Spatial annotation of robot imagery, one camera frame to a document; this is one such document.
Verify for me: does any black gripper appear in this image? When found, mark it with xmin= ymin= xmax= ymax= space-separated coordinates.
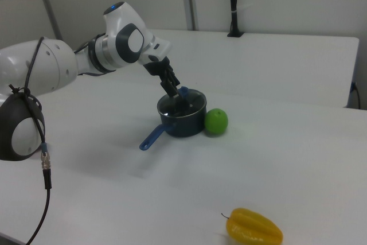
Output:
xmin=143 ymin=56 xmax=182 ymax=99

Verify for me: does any glass lid with blue knob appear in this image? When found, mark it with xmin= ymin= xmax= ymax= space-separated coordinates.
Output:
xmin=157 ymin=85 xmax=207 ymax=119

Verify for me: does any green toy apple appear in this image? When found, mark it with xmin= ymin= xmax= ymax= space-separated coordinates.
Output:
xmin=204 ymin=108 xmax=229 ymax=137

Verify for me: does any yellow toy starfruit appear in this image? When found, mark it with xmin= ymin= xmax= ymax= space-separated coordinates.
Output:
xmin=220 ymin=207 xmax=284 ymax=245

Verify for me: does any dark saucepan with blue handle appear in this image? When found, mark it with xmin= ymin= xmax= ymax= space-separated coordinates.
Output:
xmin=139 ymin=95 xmax=208 ymax=152

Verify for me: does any black camera stand pole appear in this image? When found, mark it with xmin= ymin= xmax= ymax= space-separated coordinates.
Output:
xmin=227 ymin=0 xmax=245 ymax=38

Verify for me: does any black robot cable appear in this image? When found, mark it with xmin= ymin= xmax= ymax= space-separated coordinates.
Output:
xmin=8 ymin=36 xmax=54 ymax=245

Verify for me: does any black wall power cable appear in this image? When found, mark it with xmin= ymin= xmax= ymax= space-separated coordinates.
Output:
xmin=351 ymin=81 xmax=361 ymax=110

